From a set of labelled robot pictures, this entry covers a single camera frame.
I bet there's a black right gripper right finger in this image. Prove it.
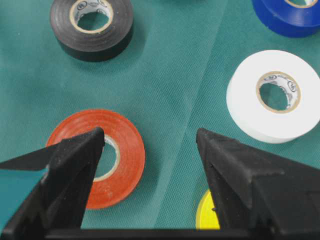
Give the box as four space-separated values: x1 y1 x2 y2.
196 128 320 240

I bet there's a red tape roll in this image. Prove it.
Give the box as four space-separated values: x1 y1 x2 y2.
46 109 146 210

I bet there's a white tape roll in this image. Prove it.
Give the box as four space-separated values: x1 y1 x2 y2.
226 50 320 144

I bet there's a yellow tape roll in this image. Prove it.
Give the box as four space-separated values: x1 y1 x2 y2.
195 189 220 230

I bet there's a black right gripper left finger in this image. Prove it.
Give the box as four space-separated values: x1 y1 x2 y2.
0 127 105 240

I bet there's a green table cloth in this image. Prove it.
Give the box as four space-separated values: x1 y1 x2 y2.
0 0 320 229

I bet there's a black tape roll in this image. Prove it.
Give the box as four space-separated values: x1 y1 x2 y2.
50 0 134 62

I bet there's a blue tape roll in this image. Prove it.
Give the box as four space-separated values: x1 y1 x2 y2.
252 0 320 38

